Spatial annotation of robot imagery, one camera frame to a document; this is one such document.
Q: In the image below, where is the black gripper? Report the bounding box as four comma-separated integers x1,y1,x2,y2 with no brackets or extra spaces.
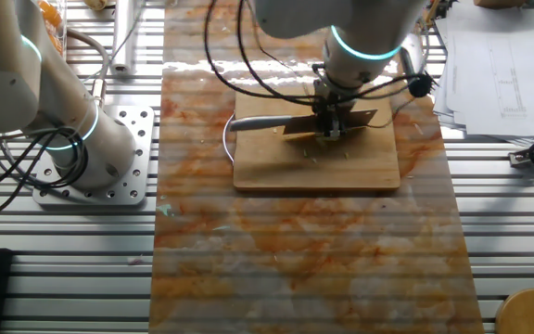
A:
313,79,357,140

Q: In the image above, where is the steel cleaver knife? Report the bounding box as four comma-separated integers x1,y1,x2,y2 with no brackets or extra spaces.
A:
228,109,379,139

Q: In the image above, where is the wooden cutting board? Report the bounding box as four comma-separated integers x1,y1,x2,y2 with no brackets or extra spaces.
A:
222,85,401,192

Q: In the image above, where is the orange white marbled mat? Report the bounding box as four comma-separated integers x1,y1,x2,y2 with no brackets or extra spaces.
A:
148,0,486,334

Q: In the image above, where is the wooden peg rack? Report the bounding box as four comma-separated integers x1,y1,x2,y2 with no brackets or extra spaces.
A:
417,0,439,29

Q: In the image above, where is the stack of white papers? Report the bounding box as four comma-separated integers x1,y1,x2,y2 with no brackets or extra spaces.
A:
431,4,534,140

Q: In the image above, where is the white plastic wrap roll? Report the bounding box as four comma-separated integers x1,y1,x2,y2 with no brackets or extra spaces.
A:
110,0,137,74

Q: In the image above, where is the round wooden disc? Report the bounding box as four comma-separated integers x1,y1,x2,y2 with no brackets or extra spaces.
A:
495,288,534,334

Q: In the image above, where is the orange fruit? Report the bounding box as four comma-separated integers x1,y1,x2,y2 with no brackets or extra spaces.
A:
39,0,63,28
47,30,66,53

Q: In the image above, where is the clear plastic fruit pack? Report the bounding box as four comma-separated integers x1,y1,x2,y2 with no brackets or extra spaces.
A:
37,0,68,56

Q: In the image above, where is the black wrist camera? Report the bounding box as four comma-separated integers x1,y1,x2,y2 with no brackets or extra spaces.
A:
408,73,435,99

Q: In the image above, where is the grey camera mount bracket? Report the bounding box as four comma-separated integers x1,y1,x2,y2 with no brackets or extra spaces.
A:
399,34,424,78

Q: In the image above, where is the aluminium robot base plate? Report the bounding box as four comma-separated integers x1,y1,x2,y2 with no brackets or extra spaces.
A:
32,105,156,207

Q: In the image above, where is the black cable loop bundle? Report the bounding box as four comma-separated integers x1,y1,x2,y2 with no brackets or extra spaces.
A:
0,125,91,223

